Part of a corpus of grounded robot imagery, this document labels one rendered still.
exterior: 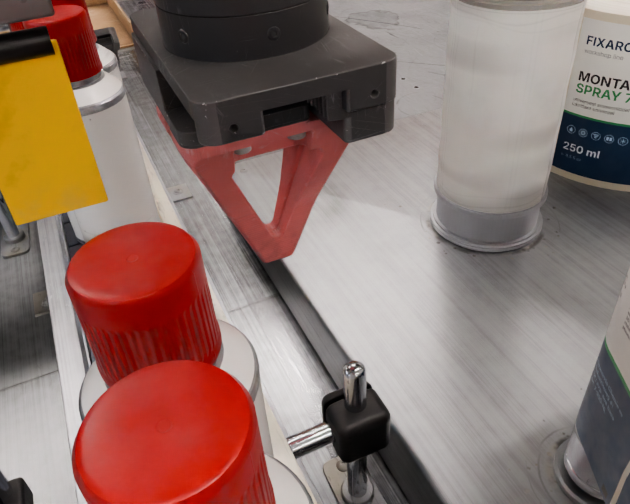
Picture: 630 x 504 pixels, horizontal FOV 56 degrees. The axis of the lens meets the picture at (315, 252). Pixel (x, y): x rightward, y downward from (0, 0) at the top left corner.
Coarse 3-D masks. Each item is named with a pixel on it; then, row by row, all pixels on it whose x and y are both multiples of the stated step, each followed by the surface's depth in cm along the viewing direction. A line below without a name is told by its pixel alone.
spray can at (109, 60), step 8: (56, 0) 35; (64, 0) 35; (72, 0) 35; (80, 0) 36; (88, 16) 37; (96, 40) 38; (104, 48) 39; (104, 56) 38; (112, 56) 39; (104, 64) 38; (112, 64) 38; (112, 72) 38
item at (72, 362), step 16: (48, 224) 38; (48, 240) 37; (48, 256) 35; (64, 256) 36; (48, 272) 34; (64, 272) 34; (48, 288) 33; (64, 288) 33; (64, 304) 32; (64, 320) 31; (64, 336) 30; (80, 336) 31; (64, 352) 29; (80, 352) 29; (64, 368) 28; (80, 368) 28; (64, 384) 27; (80, 384) 27; (64, 400) 27; (80, 496) 23
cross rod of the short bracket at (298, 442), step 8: (320, 424) 31; (328, 424) 31; (304, 432) 31; (312, 432) 31; (320, 432) 31; (328, 432) 31; (288, 440) 30; (296, 440) 30; (304, 440) 30; (312, 440) 30; (320, 440) 30; (328, 440) 31; (296, 448) 30; (304, 448) 30; (312, 448) 30; (320, 448) 31; (296, 456) 30
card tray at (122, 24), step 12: (96, 0) 124; (108, 0) 122; (96, 12) 120; (108, 12) 120; (120, 12) 109; (96, 24) 114; (108, 24) 114; (120, 24) 113; (120, 36) 108; (120, 48) 103
